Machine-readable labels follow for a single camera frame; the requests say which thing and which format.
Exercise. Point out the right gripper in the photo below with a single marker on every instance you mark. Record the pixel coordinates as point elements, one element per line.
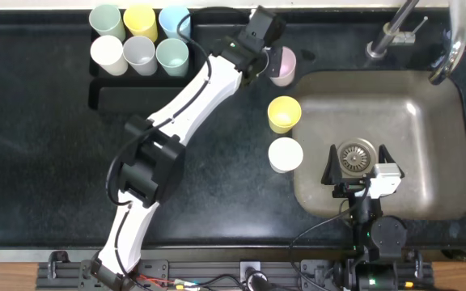
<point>348,189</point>

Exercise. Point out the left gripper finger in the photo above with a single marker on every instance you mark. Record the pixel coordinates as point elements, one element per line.
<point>274,62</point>

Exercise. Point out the pink cup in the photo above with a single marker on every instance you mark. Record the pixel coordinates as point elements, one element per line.
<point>289,66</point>

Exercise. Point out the yellow cup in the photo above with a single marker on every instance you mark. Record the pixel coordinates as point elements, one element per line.
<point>140,20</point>
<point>283,115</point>

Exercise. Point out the white cup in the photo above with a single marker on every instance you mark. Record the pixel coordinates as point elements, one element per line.
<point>285,155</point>
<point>107,52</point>

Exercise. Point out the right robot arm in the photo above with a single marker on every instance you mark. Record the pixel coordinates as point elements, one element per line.
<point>388,234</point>

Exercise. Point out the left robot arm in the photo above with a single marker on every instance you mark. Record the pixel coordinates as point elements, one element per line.
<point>200,97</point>

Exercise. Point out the steel sink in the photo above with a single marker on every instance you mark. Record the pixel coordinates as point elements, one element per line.
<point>419,141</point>

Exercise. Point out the green cup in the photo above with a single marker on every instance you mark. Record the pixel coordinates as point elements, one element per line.
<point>105,18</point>
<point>172,54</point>

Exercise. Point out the blue cup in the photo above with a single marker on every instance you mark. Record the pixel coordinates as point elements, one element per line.
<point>168,22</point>

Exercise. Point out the grey cup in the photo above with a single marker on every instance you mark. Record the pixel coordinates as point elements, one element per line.
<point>140,52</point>

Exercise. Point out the black tray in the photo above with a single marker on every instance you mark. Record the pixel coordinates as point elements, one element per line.
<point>144,97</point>

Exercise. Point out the steel tap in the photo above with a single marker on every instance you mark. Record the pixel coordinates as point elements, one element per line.
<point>457,40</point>

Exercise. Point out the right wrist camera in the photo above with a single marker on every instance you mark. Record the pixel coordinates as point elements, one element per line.
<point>384,180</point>

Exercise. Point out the mounting rail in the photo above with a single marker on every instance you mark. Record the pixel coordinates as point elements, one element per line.
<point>208,268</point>

